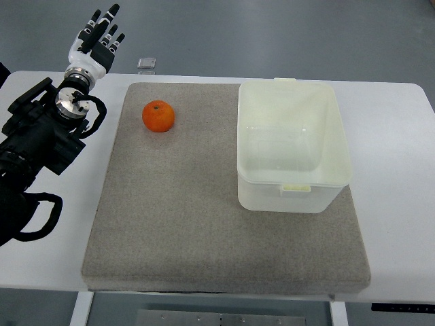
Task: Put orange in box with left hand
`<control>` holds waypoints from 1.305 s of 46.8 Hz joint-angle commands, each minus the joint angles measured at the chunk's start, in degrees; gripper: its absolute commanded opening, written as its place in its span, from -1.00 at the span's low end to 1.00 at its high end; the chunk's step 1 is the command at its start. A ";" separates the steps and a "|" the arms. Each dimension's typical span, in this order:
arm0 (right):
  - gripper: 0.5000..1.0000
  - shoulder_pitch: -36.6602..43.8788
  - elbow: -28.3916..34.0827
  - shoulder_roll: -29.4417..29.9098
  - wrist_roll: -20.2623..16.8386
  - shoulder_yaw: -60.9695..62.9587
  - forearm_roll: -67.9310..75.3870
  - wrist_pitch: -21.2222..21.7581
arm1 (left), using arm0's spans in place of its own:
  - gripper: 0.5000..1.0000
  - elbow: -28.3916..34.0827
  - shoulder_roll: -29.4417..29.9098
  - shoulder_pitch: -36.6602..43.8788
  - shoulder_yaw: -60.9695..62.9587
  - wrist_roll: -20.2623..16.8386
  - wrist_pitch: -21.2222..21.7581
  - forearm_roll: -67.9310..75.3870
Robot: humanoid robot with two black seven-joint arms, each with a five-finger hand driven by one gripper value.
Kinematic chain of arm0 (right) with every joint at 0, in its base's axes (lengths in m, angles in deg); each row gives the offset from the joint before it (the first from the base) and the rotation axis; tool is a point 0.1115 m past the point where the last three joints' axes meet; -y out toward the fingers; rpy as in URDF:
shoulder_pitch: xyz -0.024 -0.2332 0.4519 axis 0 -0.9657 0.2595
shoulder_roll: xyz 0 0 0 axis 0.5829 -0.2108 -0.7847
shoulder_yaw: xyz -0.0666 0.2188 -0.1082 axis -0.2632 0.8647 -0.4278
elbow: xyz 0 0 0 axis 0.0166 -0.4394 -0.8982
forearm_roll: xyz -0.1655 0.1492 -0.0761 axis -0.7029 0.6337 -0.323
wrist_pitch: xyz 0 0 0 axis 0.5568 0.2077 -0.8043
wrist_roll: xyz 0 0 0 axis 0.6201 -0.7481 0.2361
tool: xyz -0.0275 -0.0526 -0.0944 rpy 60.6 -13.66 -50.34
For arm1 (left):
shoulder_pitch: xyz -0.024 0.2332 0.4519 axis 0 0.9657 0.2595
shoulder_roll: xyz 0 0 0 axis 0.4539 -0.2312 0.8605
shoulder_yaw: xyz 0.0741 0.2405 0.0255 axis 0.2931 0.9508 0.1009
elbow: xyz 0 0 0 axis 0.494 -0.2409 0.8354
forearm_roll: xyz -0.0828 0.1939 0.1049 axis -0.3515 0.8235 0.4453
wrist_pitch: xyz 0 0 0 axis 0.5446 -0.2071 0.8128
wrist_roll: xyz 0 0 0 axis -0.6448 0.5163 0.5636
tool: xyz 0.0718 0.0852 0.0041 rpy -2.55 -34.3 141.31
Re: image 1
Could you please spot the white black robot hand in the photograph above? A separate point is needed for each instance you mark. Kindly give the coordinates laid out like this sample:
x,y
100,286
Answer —
x,y
93,50

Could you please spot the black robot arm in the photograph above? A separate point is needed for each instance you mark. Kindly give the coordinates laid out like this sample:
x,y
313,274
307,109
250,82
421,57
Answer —
x,y
46,130

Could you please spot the white table leg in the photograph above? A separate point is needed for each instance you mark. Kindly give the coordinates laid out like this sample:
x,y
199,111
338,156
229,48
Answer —
x,y
338,313
81,310

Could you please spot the grey felt mat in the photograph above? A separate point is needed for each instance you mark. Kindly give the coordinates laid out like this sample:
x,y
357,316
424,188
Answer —
x,y
169,218

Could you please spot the white table leg right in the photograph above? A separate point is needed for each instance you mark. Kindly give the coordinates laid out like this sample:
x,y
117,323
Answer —
x,y
338,313

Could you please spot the black table control panel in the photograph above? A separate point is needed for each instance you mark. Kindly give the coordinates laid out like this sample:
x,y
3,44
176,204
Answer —
x,y
407,308

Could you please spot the translucent white plastic box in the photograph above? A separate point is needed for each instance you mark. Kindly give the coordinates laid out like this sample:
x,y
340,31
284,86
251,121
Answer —
x,y
292,151

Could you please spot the small clear floor plate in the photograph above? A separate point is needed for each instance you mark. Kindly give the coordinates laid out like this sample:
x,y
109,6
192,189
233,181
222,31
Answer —
x,y
146,63

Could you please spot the white table leg left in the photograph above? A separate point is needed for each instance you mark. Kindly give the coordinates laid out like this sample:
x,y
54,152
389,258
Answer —
x,y
81,310

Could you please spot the orange fruit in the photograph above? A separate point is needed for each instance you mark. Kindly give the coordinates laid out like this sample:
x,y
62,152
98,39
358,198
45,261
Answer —
x,y
158,116

